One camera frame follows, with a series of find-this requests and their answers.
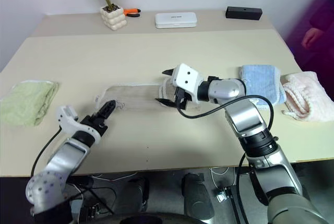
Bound orange handled pliers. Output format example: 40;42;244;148
122;7;142;18

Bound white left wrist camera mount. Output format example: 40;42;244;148
56;105;101;144

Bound pink folded towel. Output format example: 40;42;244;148
280;70;327;123

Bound blue folded towel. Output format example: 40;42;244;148
238;64;287;110

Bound black floor cable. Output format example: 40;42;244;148
69;179;117;216

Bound beige towel with white trim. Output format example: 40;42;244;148
93;77;204;113

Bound white floor cable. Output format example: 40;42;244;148
89;172;138;182
210;167;231;176

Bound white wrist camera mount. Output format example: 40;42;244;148
56;105;101;144
170;63;205;104

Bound white flat case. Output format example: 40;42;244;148
154;12;197;29

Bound black rectangular box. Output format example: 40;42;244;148
225;6;263;21

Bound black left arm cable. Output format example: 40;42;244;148
30;126;63;178

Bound dark rounded shape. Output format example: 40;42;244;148
127;176;151;212
181;173;214;220
114;211;200;224

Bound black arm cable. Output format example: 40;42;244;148
30;126;63;178
176;96;275;134

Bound green folded towel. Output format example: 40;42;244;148
0;79;59;127

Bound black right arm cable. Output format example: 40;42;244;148
176;96;275;134

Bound white bubble plant pot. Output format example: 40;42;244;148
100;4;128;31

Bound bystander bare hand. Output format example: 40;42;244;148
301;27;322;50

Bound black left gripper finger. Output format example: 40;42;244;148
100;107;115;122
98;100;117;116

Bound black table frame bar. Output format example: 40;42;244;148
223;185;247;224

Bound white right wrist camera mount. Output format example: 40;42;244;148
170;63;205;104

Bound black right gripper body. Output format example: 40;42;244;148
173;87;193;110

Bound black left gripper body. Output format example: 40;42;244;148
80;113;109;136

